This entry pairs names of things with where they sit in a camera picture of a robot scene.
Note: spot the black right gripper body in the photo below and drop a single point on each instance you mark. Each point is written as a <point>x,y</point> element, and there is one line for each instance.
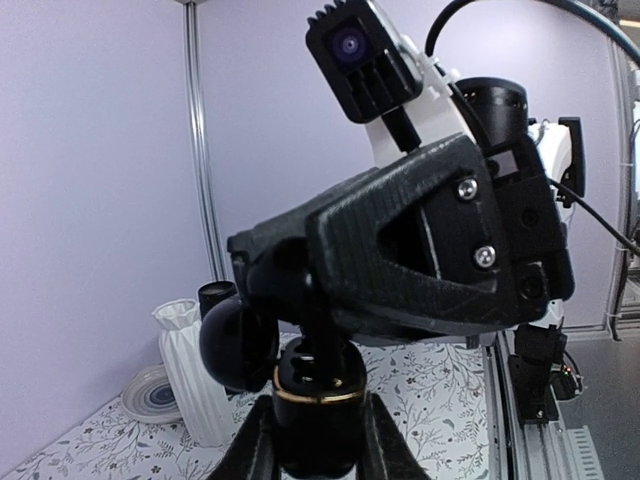
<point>522,263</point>

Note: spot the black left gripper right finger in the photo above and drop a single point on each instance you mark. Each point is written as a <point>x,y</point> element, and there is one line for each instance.
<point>376,444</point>

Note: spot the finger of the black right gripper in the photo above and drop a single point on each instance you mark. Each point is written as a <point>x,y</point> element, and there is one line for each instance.
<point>416,248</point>
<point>271,261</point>

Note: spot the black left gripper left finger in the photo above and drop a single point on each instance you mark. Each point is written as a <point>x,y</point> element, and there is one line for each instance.
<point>251,454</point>

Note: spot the black glossy charging case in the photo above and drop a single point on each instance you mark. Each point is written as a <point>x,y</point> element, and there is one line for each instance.
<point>280,380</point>

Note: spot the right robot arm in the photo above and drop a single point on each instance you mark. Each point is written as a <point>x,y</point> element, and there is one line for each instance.
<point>455,237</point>

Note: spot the white ribbed ceramic vase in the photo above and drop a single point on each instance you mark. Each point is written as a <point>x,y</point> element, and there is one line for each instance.
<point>203,403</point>

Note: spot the striped ceramic plate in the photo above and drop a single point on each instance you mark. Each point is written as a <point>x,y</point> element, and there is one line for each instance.
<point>149,398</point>

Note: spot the tall black cylinder vase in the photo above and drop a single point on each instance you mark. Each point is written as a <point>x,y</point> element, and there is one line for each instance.
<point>211,294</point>

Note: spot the right rear aluminium post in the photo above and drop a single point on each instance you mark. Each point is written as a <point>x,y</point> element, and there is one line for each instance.
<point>199,141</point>

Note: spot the front aluminium rail base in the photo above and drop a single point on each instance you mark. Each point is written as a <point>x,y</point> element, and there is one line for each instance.
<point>596,434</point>

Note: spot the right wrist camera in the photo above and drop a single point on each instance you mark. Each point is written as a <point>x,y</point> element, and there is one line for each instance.
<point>363,59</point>

